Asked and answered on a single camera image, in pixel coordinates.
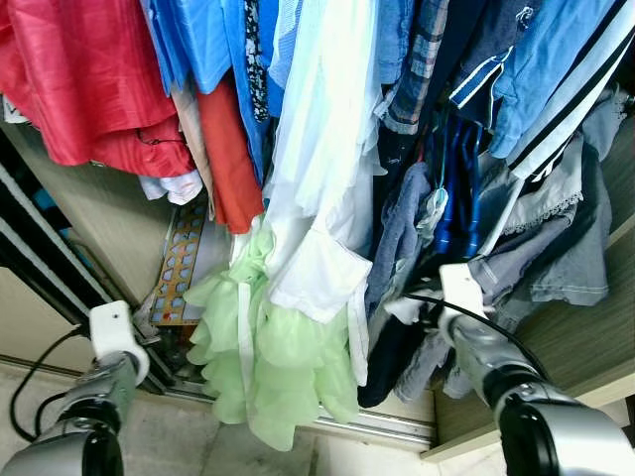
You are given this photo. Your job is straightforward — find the light green ruffled dress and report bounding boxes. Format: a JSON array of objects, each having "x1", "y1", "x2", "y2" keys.
[{"x1": 184, "y1": 213, "x2": 363, "y2": 452}]

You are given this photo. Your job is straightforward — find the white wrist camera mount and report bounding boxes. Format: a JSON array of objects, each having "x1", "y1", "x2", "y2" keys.
[
  {"x1": 89, "y1": 300, "x2": 150, "y2": 383},
  {"x1": 437, "y1": 263, "x2": 492, "y2": 328}
]

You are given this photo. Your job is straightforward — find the wooden wardrobe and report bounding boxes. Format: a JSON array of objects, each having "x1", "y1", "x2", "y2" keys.
[{"x1": 0, "y1": 59, "x2": 635, "y2": 467}]

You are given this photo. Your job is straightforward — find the bright blue shirt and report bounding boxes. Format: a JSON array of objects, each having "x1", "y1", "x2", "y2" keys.
[{"x1": 144, "y1": 0, "x2": 299, "y2": 184}]

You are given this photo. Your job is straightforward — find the grey lace-trimmed garment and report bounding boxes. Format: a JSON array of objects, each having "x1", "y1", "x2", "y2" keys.
[{"x1": 501, "y1": 139, "x2": 586, "y2": 239}]

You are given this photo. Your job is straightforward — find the royal blue garment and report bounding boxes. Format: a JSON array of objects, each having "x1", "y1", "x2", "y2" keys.
[{"x1": 432, "y1": 114, "x2": 487, "y2": 259}]

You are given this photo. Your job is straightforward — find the red hanging garment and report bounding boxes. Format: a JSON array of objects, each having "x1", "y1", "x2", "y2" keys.
[{"x1": 0, "y1": 0, "x2": 194, "y2": 179}]

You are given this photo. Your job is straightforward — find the small white garment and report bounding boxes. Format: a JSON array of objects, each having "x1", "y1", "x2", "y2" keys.
[{"x1": 139, "y1": 169, "x2": 204, "y2": 204}]

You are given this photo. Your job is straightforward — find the grey shorts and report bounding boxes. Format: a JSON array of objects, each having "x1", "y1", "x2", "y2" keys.
[{"x1": 466, "y1": 139, "x2": 611, "y2": 308}]

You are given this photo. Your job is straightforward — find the dark floral strip garment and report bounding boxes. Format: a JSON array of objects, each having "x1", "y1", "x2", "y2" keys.
[{"x1": 241, "y1": 0, "x2": 271, "y2": 125}]

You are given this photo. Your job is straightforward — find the plaid shirt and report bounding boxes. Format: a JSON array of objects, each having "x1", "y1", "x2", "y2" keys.
[{"x1": 382, "y1": 0, "x2": 452, "y2": 135}]

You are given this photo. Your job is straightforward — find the grey-blue garment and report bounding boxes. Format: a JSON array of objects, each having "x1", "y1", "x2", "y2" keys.
[{"x1": 367, "y1": 164, "x2": 433, "y2": 308}]

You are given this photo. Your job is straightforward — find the orange-red garment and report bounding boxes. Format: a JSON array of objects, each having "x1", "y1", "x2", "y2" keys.
[{"x1": 193, "y1": 74, "x2": 264, "y2": 234}]

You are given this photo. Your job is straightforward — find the white black striped garment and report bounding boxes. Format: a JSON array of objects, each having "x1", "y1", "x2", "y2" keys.
[{"x1": 506, "y1": 0, "x2": 635, "y2": 179}]

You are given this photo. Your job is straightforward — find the patterned cardboard box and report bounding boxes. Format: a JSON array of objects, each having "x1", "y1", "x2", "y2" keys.
[{"x1": 149, "y1": 203, "x2": 234, "y2": 328}]

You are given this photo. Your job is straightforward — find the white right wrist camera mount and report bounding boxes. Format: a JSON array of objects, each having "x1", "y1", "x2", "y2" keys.
[{"x1": 437, "y1": 263, "x2": 492, "y2": 328}]

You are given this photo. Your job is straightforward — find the light blue denim shirt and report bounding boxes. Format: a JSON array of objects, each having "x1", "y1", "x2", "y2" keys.
[{"x1": 491, "y1": 0, "x2": 631, "y2": 160}]

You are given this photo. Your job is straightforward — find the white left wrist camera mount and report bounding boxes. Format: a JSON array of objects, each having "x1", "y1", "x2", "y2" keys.
[{"x1": 89, "y1": 300, "x2": 150, "y2": 383}]

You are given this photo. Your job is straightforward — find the metal sliding door track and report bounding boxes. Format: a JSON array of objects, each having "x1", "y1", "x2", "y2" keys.
[{"x1": 0, "y1": 159, "x2": 438, "y2": 447}]

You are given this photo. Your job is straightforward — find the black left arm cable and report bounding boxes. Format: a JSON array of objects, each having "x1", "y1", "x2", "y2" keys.
[{"x1": 8, "y1": 322, "x2": 92, "y2": 442}]

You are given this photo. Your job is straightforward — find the beige garment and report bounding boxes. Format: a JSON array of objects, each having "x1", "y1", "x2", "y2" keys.
[{"x1": 169, "y1": 84, "x2": 214, "y2": 189}]

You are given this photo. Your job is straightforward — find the white sheer garment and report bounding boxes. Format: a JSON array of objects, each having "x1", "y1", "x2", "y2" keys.
[{"x1": 260, "y1": 0, "x2": 390, "y2": 388}]

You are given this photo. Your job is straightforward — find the navy jacket striped cuff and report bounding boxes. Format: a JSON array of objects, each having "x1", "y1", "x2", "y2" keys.
[{"x1": 446, "y1": 0, "x2": 542, "y2": 130}]

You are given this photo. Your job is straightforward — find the dark navy garment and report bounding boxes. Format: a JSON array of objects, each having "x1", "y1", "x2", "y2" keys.
[{"x1": 357, "y1": 312, "x2": 428, "y2": 408}]

